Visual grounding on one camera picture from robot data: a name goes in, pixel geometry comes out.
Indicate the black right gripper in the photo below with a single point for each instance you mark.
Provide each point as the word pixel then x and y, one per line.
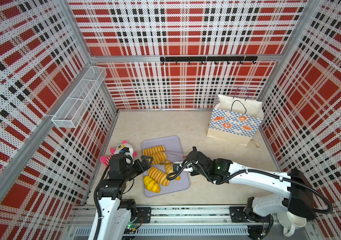
pixel 192 173

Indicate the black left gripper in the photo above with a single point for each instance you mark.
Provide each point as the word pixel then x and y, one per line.
pixel 141 168

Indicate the steel tongs red handle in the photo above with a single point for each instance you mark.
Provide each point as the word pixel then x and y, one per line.
pixel 180 155

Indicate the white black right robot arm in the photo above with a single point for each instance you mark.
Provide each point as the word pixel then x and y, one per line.
pixel 290 192

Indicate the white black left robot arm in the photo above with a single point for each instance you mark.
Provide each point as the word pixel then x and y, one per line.
pixel 110 192

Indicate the upper ridged long bread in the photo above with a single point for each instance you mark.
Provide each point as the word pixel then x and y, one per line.
pixel 153 150

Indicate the ridged long bread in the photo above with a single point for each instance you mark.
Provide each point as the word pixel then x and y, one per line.
pixel 158 176
pixel 153 150
pixel 158 158

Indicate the lower ridged long bread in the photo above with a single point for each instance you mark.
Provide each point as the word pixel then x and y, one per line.
pixel 158 176

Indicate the yellow orange striped bread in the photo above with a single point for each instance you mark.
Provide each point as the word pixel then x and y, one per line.
pixel 151 185

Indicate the striped croissant bread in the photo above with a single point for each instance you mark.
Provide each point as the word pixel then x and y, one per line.
pixel 168 167

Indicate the blue checkered paper bag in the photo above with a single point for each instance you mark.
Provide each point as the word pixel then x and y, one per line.
pixel 235 120

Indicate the lavender plastic tray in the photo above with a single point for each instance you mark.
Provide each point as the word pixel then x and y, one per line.
pixel 171 143

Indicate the pink striped plush toy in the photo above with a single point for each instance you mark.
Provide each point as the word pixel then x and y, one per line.
pixel 124 148

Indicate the white ceramic mug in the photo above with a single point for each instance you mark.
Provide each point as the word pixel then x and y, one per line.
pixel 290 222

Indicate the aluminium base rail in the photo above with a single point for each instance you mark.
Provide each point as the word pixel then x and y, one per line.
pixel 172 222

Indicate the white wire mesh basket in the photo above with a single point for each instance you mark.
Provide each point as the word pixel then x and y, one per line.
pixel 70 114

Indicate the black wall hook rail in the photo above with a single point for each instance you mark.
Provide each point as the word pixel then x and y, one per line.
pixel 239 59

